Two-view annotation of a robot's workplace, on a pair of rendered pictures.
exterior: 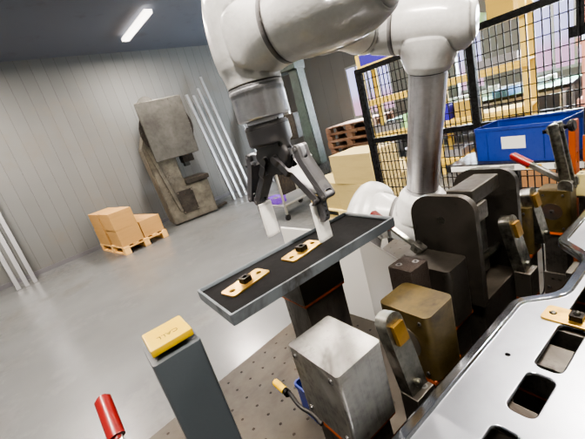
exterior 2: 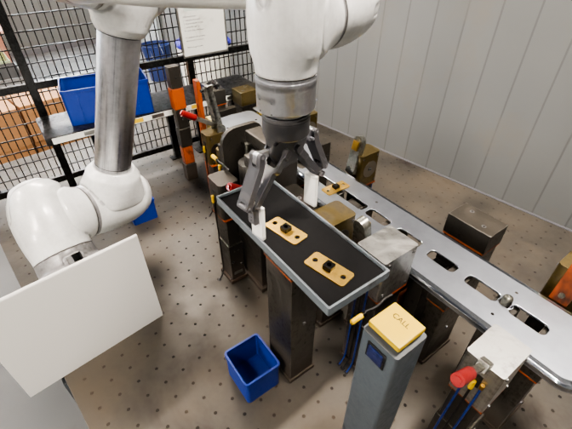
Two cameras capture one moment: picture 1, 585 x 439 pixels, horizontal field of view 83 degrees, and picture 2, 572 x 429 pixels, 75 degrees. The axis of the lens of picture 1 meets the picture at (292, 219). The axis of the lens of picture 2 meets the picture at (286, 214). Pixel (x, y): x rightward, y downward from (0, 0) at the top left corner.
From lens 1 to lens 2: 0.86 m
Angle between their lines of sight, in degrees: 83
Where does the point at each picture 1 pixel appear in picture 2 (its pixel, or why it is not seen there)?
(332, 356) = (401, 244)
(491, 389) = (374, 226)
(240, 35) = (334, 25)
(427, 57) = (144, 21)
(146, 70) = not seen: outside the picture
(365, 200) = (53, 206)
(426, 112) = (134, 80)
